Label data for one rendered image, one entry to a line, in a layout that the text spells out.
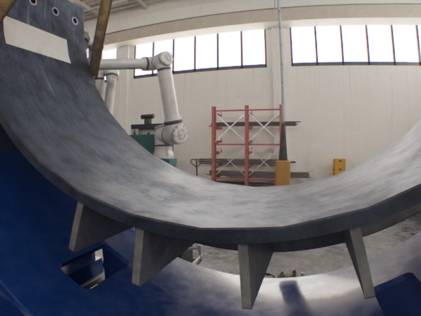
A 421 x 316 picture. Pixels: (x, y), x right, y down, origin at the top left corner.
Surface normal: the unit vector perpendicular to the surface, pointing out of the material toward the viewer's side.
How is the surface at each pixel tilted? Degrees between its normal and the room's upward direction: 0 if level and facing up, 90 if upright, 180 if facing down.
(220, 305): 3
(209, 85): 90
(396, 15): 90
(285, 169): 90
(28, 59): 65
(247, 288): 90
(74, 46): 75
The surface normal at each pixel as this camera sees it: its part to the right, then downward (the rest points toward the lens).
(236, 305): 0.02, -1.00
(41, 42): 0.92, -0.25
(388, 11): -0.30, 0.04
